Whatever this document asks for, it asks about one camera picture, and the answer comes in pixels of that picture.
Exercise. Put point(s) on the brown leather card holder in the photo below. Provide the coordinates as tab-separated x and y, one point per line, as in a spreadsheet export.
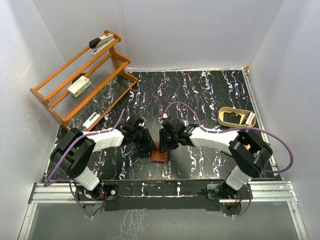
158	157

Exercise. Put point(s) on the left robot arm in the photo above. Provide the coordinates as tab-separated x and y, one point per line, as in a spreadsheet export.
74	151

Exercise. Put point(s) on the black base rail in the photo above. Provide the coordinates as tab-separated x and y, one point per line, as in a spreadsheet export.
162	194

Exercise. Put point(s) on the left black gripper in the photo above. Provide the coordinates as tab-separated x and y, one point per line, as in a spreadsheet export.
148	145

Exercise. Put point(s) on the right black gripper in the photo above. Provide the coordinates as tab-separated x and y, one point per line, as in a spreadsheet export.
163	145

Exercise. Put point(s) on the black and beige stapler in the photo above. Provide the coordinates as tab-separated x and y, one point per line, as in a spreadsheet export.
100	43

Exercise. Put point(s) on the beige oval tray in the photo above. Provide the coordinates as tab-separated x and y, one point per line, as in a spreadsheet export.
242	112

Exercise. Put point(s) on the silver card in tray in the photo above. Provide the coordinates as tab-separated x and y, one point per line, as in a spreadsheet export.
248	119

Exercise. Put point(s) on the white staples box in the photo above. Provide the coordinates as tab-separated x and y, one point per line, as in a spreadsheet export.
79	86

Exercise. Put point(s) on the small white box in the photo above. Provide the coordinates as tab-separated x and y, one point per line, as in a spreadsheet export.
91	120

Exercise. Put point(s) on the orange wooden shelf rack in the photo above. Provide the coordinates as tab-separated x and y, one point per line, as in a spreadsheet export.
109	83

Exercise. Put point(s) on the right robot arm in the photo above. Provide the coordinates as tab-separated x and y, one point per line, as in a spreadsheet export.
245	146

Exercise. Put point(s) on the black card in tray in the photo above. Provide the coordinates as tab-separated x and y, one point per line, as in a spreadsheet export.
232	118

